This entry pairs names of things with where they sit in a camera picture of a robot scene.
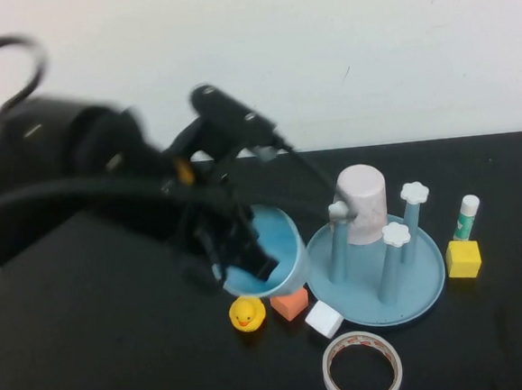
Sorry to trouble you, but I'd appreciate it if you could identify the light blue marbled cup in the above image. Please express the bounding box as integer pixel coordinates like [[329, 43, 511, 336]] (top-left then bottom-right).
[[215, 199, 313, 304]]

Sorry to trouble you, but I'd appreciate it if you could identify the pink marbled cup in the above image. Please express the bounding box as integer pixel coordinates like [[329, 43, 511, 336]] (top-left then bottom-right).
[[333, 161, 391, 249]]

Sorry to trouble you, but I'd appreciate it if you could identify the blue cup stand with pegs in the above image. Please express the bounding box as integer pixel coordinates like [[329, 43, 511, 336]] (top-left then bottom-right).
[[297, 179, 451, 336]]

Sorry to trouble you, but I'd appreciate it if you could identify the white double-sided tape roll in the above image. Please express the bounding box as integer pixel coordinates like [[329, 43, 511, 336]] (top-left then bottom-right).
[[319, 327, 405, 390]]

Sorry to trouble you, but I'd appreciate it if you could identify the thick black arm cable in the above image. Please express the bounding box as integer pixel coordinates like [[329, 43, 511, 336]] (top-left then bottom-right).
[[0, 33, 53, 118]]

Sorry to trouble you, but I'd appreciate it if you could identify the white foam cube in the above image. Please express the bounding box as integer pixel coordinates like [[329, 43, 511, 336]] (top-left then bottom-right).
[[303, 299, 345, 340]]

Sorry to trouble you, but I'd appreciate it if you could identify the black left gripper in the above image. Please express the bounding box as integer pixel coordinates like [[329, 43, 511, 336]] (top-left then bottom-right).
[[160, 112, 284, 297]]

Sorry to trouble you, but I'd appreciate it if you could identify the orange foam cube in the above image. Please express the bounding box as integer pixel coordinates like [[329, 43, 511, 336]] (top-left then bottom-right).
[[269, 286, 312, 326]]

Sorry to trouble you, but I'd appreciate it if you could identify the yellow rubber duck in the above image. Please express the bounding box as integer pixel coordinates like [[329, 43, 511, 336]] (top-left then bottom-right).
[[226, 294, 268, 335]]

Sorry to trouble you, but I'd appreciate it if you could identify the yellow cube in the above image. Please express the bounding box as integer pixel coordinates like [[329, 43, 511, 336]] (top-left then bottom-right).
[[444, 238, 483, 281]]

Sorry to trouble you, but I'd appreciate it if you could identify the white green glue stick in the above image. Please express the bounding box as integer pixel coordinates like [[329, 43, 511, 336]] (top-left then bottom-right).
[[449, 193, 484, 243]]

